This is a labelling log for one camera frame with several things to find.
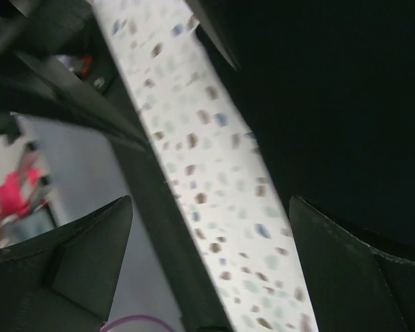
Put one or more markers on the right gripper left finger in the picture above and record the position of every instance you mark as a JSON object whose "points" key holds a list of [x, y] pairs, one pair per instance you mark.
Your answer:
{"points": [[65, 279]]}

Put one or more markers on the black t shirt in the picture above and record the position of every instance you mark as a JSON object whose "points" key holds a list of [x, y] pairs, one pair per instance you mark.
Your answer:
{"points": [[328, 89]]}

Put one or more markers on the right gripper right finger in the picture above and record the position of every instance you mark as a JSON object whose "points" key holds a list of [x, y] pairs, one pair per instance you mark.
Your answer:
{"points": [[357, 280]]}

